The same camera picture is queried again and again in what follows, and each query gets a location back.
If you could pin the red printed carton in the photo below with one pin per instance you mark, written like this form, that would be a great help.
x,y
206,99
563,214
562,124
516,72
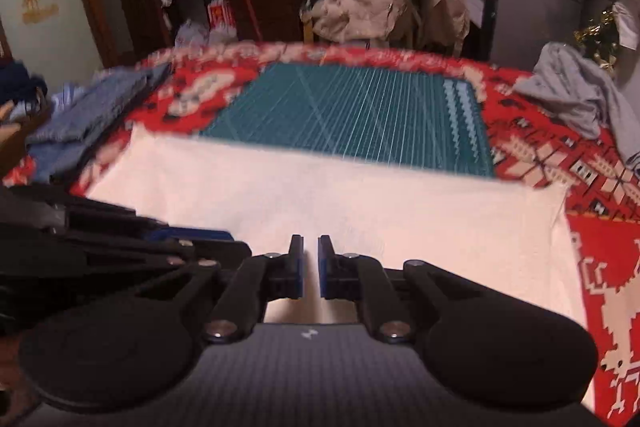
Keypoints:
x,y
222,13

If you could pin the white paper sheet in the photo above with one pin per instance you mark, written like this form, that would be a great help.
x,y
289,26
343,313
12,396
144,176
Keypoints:
x,y
624,24

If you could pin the white knit sweater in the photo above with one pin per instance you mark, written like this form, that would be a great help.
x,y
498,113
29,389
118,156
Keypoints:
x,y
350,197

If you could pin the navy blue cloth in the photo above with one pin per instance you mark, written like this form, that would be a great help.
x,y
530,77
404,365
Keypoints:
x,y
20,82

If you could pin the brown wooden dresser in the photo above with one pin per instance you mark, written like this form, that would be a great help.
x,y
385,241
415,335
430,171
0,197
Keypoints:
x,y
280,17

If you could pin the green cutting mat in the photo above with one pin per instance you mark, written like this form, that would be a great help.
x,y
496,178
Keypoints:
x,y
350,117

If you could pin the red patterned blanket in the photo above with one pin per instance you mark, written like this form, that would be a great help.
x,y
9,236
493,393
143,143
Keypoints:
x,y
600,257

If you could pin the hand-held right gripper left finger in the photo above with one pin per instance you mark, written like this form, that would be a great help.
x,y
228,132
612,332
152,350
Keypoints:
x,y
299,274

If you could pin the white printed plastic bag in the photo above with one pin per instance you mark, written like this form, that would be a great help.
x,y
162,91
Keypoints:
x,y
190,34

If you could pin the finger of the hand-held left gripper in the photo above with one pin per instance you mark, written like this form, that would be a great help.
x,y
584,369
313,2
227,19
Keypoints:
x,y
210,254
190,236

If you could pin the folded blue jeans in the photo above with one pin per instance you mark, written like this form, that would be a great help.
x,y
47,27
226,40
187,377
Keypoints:
x,y
65,157
100,102

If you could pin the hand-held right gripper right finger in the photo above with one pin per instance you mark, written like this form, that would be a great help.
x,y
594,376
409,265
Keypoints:
x,y
324,274

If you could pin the crumpled grey garment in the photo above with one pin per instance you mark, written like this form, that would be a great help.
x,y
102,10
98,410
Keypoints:
x,y
575,92

